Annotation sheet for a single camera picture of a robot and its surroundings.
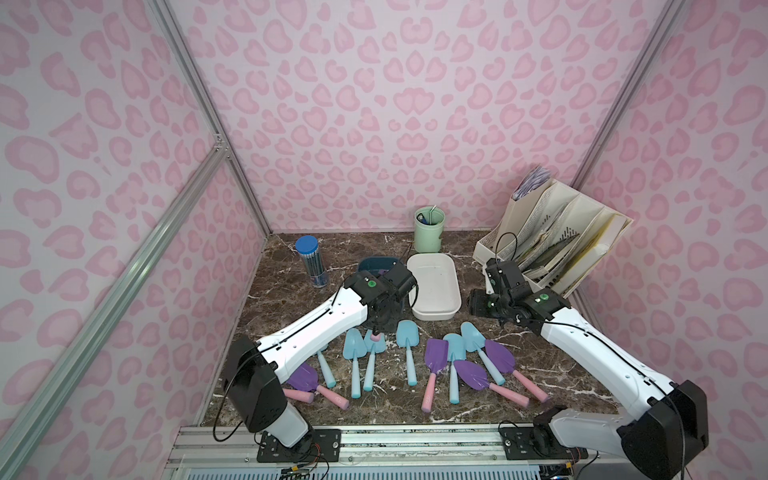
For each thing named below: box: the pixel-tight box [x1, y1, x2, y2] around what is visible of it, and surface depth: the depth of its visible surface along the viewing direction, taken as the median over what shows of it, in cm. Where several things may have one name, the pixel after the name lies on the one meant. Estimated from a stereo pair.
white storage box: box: [407, 253, 462, 321], surface depth 106 cm
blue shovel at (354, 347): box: [342, 328, 368, 399], surface depth 90 cm
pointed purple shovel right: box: [454, 360, 530, 408], surface depth 84 cm
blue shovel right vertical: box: [443, 333, 467, 405], surface depth 89 cm
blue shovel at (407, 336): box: [396, 319, 420, 387], surface depth 92 cm
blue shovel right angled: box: [460, 322, 506, 386], surface depth 91 cm
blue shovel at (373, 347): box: [364, 330, 387, 392], surface depth 87 cm
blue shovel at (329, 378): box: [316, 350, 337, 388], surface depth 85 cm
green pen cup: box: [414, 205, 446, 253], surface depth 109 cm
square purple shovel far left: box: [286, 363, 350, 410], surface depth 84 cm
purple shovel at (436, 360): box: [421, 338, 448, 413], surface depth 87 cm
